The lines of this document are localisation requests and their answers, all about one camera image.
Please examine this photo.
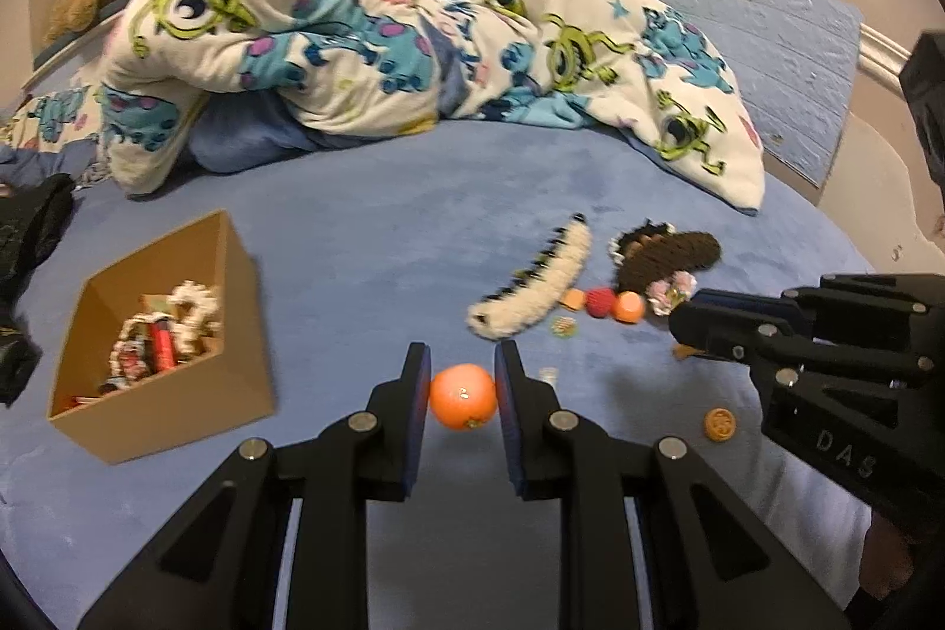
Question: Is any red tube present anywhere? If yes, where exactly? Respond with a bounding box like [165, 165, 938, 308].
[148, 321, 178, 373]

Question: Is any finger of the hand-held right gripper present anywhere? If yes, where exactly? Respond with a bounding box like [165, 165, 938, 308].
[694, 272, 945, 351]
[668, 298, 939, 391]

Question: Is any orange toy ball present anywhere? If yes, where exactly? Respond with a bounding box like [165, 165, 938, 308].
[429, 363, 497, 432]

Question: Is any printed monster blanket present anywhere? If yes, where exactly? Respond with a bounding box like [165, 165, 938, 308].
[0, 0, 765, 218]

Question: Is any brown cardboard box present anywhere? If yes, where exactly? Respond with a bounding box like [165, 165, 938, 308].
[48, 211, 278, 465]

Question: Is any round biscuit-shaped trinket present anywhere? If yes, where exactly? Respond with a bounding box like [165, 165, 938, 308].
[703, 407, 739, 443]

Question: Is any cream fuzzy hair claw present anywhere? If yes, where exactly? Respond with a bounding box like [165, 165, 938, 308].
[467, 215, 594, 340]

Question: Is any brown fuzzy hair claw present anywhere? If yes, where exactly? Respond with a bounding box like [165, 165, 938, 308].
[609, 220, 722, 295]

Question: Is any person's right hand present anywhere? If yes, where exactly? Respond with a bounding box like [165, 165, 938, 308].
[860, 512, 927, 602]

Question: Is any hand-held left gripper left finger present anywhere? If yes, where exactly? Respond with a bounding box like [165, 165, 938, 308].
[77, 342, 433, 630]

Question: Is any pink flower hair clip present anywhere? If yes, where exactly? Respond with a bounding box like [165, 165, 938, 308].
[647, 274, 699, 315]

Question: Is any black puffer jacket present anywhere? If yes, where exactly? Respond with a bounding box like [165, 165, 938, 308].
[0, 172, 76, 408]

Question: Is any blue pillow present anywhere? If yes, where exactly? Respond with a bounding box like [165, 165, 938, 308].
[188, 99, 415, 174]

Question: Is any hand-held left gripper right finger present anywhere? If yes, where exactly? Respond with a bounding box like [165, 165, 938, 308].
[493, 338, 850, 630]

